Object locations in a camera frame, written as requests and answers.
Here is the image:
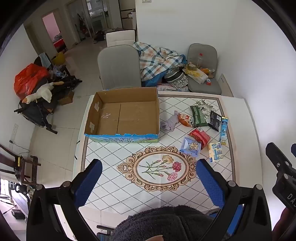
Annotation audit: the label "thin black cable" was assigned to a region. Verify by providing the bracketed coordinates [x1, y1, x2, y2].
[9, 140, 31, 160]

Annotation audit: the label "yellow tissue box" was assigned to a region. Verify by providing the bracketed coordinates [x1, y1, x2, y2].
[182, 67, 209, 84]

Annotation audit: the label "black folded stroller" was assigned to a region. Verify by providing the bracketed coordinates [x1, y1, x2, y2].
[14, 75, 83, 134]

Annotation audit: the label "yellow blue packet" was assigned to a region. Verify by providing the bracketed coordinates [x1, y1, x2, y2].
[208, 142, 224, 162]

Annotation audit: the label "light blue cloth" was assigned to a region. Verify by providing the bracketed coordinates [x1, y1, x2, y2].
[38, 53, 52, 68]

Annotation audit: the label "blue tissue pack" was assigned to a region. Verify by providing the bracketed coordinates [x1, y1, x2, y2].
[179, 136, 201, 158]

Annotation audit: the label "white chair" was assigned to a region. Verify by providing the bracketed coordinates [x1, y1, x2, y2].
[106, 30, 137, 47]

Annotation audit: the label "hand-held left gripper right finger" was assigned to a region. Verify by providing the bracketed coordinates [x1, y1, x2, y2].
[195, 159, 273, 241]

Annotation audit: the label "plaid blanket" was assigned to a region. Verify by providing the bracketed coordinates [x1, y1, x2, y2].
[133, 42, 186, 82]

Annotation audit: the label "hanging clothes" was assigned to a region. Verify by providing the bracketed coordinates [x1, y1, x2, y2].
[77, 14, 90, 38]

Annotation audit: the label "small brown cardboard box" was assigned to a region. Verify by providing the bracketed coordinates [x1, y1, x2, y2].
[59, 89, 75, 105]

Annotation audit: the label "white board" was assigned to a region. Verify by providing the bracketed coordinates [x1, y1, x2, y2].
[218, 74, 234, 97]

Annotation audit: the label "light blue tube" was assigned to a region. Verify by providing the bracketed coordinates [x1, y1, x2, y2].
[219, 117, 229, 142]

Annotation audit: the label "orange plastic bag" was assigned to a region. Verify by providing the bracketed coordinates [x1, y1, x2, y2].
[14, 64, 50, 100]

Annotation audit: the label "pink cloth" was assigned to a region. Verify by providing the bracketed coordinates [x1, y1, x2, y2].
[157, 83, 188, 92]

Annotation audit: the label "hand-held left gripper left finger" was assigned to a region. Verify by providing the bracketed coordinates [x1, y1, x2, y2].
[27, 159, 103, 241]

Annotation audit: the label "red packet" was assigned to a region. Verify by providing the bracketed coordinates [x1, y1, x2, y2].
[188, 128, 211, 150]

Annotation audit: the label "orange snack packet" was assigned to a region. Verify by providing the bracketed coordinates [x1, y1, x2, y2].
[179, 112, 194, 128]

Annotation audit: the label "black packet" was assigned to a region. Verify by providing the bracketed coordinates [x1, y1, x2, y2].
[207, 110, 223, 133]

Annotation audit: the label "red bedding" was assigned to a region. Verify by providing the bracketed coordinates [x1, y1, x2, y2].
[53, 38, 66, 53]

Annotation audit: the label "dark wooden chair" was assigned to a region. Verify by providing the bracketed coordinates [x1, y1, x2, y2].
[0, 144, 42, 186]

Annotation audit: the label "grey purple sock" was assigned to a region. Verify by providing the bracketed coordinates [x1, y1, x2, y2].
[160, 110, 180, 132]

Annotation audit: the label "green packet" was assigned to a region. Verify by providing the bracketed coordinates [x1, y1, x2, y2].
[190, 105, 208, 128]

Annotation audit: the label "grey cushioned chair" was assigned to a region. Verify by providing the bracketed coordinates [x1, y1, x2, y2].
[186, 43, 223, 95]

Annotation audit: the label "dark fleece garment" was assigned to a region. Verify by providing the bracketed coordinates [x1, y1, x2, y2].
[111, 205, 217, 241]

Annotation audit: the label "black white striped bag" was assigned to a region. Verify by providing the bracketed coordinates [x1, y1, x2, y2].
[164, 65, 189, 89]

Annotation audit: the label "white plush goose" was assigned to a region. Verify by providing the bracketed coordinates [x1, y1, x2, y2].
[22, 81, 64, 104]

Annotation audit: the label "clear plastic bag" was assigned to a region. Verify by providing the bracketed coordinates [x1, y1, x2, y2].
[52, 65, 68, 78]

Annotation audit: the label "grey fabric chair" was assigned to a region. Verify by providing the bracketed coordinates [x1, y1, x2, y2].
[97, 45, 142, 90]

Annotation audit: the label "yellow bag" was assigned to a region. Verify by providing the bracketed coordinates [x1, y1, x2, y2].
[51, 51, 66, 66]

